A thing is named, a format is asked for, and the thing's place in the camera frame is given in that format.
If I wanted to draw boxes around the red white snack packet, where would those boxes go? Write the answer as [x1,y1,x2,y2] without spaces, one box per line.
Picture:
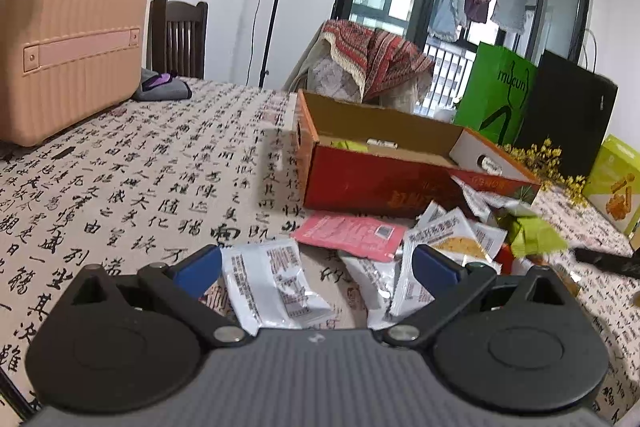
[496,244,517,276]

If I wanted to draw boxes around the green paper bag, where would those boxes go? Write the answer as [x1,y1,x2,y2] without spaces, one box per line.
[453,41,538,146]

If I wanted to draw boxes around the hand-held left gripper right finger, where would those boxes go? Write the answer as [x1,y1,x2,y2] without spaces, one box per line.
[382,244,573,349]

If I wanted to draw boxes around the red patterned cloth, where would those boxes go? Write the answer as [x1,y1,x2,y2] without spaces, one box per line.
[320,19,436,101]

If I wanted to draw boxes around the beige upholstered chair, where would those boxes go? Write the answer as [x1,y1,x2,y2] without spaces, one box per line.
[282,27,436,114]

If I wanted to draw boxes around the pink snack packet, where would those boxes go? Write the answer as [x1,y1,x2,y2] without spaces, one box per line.
[291,211,407,264]

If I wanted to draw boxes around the light green gift box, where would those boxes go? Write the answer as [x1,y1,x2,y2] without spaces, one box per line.
[582,134,640,236]

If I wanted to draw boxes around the yellow dried flowers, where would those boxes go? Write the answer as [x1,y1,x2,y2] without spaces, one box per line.
[502,138,588,208]

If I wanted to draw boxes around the black paper bag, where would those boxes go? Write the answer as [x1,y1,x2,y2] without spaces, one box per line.
[515,29,619,188]

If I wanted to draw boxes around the pink ribbed suitcase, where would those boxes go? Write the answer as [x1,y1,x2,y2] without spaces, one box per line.
[0,0,149,146]

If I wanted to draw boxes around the dark wooden chair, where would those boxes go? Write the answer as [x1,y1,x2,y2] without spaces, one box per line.
[148,0,209,80]

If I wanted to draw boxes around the white cracker picture snack packet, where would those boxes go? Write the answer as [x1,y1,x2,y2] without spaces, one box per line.
[390,222,506,319]

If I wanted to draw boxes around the red cardboard box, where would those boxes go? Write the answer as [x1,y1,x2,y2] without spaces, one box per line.
[292,89,542,220]

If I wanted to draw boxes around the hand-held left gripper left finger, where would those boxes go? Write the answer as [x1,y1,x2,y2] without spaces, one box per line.
[70,245,251,349]

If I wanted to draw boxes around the grey purple pouch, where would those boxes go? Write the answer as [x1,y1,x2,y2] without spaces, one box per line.
[132,68,193,102]

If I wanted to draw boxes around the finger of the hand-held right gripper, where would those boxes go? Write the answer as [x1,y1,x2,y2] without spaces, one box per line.
[574,247,640,280]

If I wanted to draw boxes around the white hanging garment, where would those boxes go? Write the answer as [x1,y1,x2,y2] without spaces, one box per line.
[490,0,532,36]

